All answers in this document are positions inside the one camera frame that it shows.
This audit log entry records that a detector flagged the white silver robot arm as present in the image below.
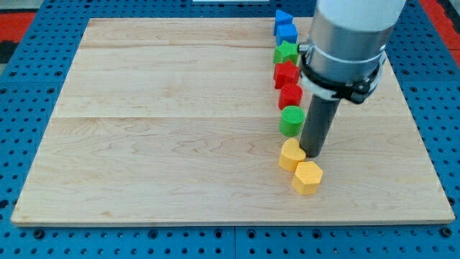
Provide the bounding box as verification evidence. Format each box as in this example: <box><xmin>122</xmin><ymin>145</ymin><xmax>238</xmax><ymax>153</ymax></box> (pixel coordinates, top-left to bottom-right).
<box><xmin>298</xmin><ymin>0</ymin><xmax>405</xmax><ymax>104</ymax></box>

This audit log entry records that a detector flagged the red star block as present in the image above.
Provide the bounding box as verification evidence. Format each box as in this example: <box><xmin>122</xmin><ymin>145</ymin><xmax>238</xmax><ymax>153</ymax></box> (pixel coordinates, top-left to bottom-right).
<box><xmin>273</xmin><ymin>60</ymin><xmax>299</xmax><ymax>89</ymax></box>

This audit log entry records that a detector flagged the green star block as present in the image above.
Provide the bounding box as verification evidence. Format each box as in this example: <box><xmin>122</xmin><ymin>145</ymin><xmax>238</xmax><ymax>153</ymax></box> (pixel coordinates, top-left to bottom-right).
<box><xmin>273</xmin><ymin>40</ymin><xmax>298</xmax><ymax>65</ymax></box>

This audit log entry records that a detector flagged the green cylinder block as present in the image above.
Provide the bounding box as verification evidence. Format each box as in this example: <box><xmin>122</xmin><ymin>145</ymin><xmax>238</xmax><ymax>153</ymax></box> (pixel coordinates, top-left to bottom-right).
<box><xmin>279</xmin><ymin>106</ymin><xmax>305</xmax><ymax>137</ymax></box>

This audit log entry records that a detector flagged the yellow heart block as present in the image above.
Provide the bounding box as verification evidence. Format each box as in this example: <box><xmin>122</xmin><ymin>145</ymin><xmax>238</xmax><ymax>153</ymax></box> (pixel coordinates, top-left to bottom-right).
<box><xmin>278</xmin><ymin>138</ymin><xmax>306</xmax><ymax>172</ymax></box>

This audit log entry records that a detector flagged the light wooden board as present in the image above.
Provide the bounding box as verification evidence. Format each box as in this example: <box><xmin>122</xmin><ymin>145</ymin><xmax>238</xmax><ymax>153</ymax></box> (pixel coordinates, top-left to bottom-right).
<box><xmin>11</xmin><ymin>18</ymin><xmax>455</xmax><ymax>227</ymax></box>

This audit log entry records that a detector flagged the red cylinder block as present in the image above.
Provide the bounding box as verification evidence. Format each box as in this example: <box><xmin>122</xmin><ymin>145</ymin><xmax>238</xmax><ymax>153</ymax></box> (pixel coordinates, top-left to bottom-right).
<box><xmin>278</xmin><ymin>83</ymin><xmax>303</xmax><ymax>110</ymax></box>

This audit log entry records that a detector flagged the yellow hexagon block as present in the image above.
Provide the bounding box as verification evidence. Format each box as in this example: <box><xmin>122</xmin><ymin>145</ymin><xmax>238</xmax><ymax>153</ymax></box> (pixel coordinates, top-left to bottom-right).
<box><xmin>291</xmin><ymin>161</ymin><xmax>323</xmax><ymax>195</ymax></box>

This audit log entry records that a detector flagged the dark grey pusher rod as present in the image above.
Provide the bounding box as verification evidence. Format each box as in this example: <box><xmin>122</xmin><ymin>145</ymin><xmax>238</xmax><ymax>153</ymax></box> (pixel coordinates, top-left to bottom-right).
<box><xmin>299</xmin><ymin>95</ymin><xmax>340</xmax><ymax>158</ymax></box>

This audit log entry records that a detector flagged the blue cube block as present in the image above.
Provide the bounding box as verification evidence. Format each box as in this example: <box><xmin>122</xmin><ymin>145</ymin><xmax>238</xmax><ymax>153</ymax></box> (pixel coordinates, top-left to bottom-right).
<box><xmin>275</xmin><ymin>24</ymin><xmax>298</xmax><ymax>45</ymax></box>

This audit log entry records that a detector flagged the blue triangle block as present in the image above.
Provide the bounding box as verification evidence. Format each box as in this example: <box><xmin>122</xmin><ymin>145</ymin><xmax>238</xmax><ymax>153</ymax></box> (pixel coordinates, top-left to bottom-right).
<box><xmin>273</xmin><ymin>9</ymin><xmax>293</xmax><ymax>36</ymax></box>

